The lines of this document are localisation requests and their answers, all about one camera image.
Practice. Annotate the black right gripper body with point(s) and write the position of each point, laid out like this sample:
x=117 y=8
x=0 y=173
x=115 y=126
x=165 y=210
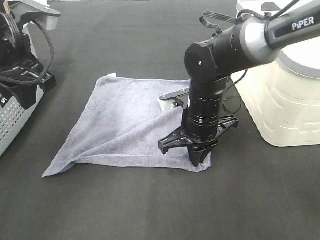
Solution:
x=180 y=139

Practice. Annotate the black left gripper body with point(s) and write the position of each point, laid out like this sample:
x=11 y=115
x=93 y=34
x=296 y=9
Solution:
x=20 y=85

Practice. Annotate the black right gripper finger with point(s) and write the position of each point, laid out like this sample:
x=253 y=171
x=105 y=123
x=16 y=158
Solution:
x=196 y=155
x=208 y=149

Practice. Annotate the grey microfibre towel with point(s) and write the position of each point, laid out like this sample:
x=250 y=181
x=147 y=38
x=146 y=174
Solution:
x=121 y=126

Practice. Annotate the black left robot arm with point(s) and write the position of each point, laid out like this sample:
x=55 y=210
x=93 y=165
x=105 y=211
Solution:
x=15 y=45

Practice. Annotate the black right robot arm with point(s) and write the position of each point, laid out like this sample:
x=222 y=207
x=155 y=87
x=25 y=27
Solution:
x=238 y=43

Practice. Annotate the grey perforated laundry basket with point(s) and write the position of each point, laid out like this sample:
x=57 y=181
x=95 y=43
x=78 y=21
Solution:
x=13 y=117

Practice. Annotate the black table mat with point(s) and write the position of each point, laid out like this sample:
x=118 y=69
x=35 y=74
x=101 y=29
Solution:
x=252 y=191

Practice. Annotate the white woven-pattern storage bin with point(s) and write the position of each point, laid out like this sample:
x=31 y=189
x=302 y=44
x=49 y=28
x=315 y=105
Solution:
x=283 y=97

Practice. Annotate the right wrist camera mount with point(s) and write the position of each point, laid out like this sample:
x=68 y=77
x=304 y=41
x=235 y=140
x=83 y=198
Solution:
x=169 y=101

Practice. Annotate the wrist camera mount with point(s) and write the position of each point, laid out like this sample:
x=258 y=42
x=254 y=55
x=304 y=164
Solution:
x=169 y=101
x=26 y=11

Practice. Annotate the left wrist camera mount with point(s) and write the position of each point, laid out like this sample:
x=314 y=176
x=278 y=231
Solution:
x=26 y=11

